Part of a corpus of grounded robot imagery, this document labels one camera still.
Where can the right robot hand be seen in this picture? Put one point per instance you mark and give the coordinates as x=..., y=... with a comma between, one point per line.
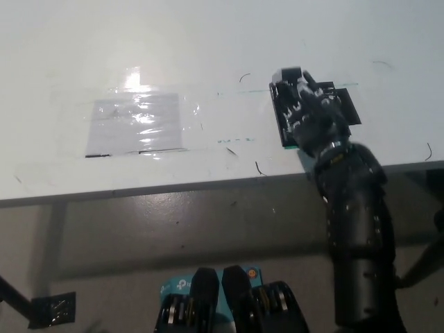
x=319, y=128

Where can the black desk stapler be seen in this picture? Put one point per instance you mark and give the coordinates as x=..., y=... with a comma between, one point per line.
x=286, y=104

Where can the clear plastic film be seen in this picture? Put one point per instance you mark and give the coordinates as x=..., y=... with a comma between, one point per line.
x=190, y=107

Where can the black slanted table leg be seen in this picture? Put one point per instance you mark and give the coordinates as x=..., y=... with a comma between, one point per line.
x=14, y=295
x=421, y=265

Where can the clear plastic sleeve with paper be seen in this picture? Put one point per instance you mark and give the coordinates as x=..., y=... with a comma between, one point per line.
x=133, y=126

